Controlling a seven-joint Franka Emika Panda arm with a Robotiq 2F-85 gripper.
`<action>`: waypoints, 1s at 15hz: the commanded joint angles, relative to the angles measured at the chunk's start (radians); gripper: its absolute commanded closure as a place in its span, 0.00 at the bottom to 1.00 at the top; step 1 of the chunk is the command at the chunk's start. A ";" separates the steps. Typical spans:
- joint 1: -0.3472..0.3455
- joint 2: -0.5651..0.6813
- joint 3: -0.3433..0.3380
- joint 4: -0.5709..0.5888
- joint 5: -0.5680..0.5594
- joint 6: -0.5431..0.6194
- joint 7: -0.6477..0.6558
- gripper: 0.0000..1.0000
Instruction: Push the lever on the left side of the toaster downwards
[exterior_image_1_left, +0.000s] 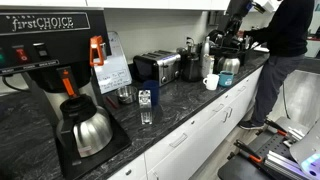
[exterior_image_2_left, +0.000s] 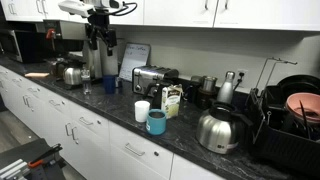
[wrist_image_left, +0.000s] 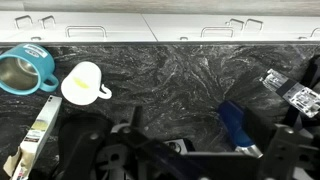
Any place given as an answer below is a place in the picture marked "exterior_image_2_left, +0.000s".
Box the steel carafe with black lid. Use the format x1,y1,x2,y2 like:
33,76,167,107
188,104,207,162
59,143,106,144
49,59,84,87

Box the black pitcher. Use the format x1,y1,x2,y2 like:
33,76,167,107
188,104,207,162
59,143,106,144
146,81,167,110

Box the black microwave oven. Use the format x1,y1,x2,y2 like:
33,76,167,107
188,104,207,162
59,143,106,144
0,29,38,64

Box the white cabinets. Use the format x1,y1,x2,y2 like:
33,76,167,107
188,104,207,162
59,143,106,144
0,64,228,180
0,0,320,33

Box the black plug with cable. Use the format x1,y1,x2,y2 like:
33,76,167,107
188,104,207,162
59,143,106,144
233,71,246,92

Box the white green drink carton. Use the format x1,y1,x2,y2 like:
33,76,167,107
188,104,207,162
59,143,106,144
160,83,184,120

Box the black robot cart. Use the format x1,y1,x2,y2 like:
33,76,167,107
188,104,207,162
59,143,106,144
0,137,68,180

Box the black utensil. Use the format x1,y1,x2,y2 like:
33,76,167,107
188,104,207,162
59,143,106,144
298,99,313,141

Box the laminated paper sign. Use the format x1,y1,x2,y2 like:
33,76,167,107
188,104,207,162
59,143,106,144
118,42,152,83

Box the steel top coffee grinder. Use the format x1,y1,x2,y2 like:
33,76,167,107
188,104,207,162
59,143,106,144
196,75,219,110

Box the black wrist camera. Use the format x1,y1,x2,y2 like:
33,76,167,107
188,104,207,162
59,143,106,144
87,13,111,28

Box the pink bowl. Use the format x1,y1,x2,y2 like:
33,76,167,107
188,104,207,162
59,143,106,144
285,92,320,125

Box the dark blue cup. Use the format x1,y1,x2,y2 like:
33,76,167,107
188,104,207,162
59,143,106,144
102,75,117,95

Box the white wall outlet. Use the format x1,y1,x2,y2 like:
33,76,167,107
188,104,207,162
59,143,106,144
236,68,250,89

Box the stainless steel toaster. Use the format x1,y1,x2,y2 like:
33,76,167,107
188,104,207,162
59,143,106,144
132,65,180,98

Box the dark mug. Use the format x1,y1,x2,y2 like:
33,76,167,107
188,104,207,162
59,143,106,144
183,75,201,104

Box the black pan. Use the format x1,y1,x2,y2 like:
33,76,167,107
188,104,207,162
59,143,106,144
275,74,320,98

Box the clear drinking glass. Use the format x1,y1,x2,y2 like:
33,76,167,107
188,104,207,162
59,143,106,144
80,68,93,95

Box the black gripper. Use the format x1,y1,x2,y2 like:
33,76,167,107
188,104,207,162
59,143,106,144
84,25,118,57

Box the white lower cabinets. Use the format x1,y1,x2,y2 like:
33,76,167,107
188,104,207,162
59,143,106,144
0,64,228,180

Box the peach flat sponge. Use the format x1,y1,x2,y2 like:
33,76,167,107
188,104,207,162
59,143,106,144
24,71,51,79

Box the white upper cabinets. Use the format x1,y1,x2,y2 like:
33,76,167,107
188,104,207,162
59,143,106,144
0,0,320,33

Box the aluminium extrusion rails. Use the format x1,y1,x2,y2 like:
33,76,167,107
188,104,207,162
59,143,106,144
0,158,32,180

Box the black dish rack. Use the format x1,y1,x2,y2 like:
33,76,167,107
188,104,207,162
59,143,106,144
244,56,320,178

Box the white mug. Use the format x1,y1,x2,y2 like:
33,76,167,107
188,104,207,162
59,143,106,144
134,100,151,124

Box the teal mug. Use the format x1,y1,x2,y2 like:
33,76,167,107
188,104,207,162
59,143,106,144
145,108,167,136

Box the black steel coffee machine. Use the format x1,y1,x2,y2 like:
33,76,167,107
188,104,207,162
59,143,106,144
36,19,120,91

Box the black orange clamp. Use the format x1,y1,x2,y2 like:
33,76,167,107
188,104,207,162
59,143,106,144
27,143,65,170

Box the large steel thermal carafe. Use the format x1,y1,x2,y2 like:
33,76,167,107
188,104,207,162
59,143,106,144
195,100,255,155

